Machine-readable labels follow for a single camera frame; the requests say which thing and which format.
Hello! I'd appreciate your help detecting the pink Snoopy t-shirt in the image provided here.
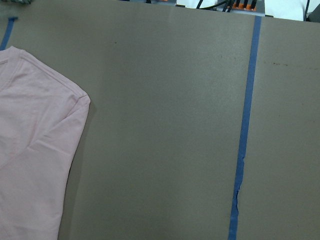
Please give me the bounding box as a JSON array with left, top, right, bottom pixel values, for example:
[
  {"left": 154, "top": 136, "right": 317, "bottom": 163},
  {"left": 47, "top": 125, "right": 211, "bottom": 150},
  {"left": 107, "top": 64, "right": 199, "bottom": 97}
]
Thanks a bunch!
[{"left": 0, "top": 46, "right": 91, "bottom": 240}]

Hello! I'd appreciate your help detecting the brown paper table mat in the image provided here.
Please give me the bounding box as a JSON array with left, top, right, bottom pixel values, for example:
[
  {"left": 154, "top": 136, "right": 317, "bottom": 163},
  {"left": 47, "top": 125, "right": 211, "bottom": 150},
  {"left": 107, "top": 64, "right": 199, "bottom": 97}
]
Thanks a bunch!
[{"left": 0, "top": 0, "right": 320, "bottom": 240}]

